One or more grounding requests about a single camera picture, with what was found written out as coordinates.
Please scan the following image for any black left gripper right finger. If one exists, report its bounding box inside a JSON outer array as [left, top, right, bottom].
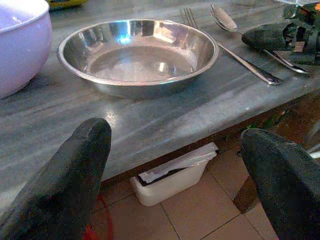
[[240, 127, 320, 240]]

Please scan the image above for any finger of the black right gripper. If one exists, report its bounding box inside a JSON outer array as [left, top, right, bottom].
[[241, 22, 297, 52]]

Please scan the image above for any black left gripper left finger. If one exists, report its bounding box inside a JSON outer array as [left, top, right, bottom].
[[0, 117, 112, 240]]

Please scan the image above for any steel spoon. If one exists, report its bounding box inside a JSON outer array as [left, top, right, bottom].
[[209, 4, 312, 75]]

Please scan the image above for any steel fork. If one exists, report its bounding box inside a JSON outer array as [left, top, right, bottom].
[[179, 7, 284, 86]]

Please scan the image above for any white plastic bin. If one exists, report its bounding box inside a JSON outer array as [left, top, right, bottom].
[[129, 141, 220, 207]]

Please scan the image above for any shallow steel plate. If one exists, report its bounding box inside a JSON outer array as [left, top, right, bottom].
[[56, 18, 221, 100]]

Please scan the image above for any large purple plastic bowl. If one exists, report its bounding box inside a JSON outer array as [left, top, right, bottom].
[[0, 0, 53, 100]]

